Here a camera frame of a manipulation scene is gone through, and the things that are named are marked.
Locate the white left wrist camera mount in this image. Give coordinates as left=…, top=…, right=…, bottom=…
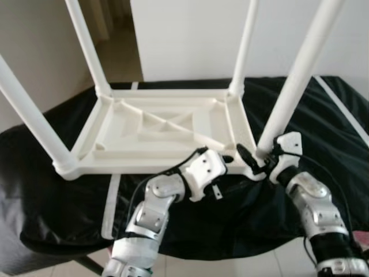
left=183, top=149, right=229, bottom=203

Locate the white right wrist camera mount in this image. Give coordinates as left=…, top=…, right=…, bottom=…
left=270, top=132, right=304, bottom=185

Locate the white plastic table top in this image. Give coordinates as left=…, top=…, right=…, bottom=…
left=55, top=88, right=273, bottom=181

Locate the beige door frame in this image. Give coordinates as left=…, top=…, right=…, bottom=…
left=75, top=0, right=146, bottom=83

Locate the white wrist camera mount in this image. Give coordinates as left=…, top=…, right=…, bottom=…
left=183, top=149, right=229, bottom=203
left=270, top=132, right=304, bottom=185

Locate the pink object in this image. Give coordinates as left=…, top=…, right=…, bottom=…
left=353, top=231, right=369, bottom=250

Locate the black metal table leg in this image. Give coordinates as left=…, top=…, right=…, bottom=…
left=74, top=257, right=106, bottom=276

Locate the black cloth table cover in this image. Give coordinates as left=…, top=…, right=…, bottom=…
left=0, top=75, right=369, bottom=273

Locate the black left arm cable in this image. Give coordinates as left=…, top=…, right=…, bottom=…
left=127, top=147, right=209, bottom=227

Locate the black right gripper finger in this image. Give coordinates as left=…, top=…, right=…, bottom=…
left=236, top=143, right=258, bottom=169

